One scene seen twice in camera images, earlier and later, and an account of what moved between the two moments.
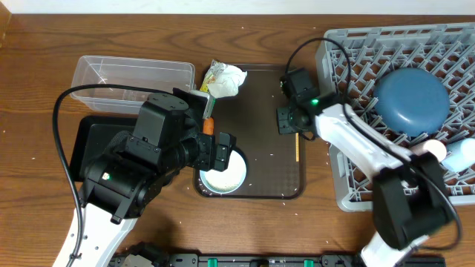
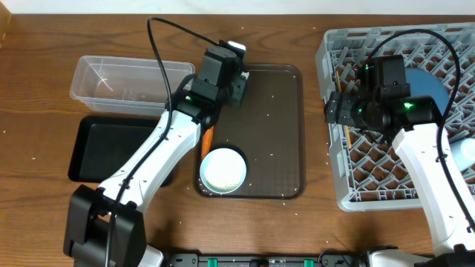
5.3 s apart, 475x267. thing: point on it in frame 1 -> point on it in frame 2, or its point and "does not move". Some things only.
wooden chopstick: (297, 146) -> (345, 126)
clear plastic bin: (128, 70) does not move
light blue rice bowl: (228, 180) does not move
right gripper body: (287, 120) -> (351, 111)
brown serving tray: (275, 162) does not move
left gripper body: (201, 150) -> (237, 87)
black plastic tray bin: (94, 135) does not move
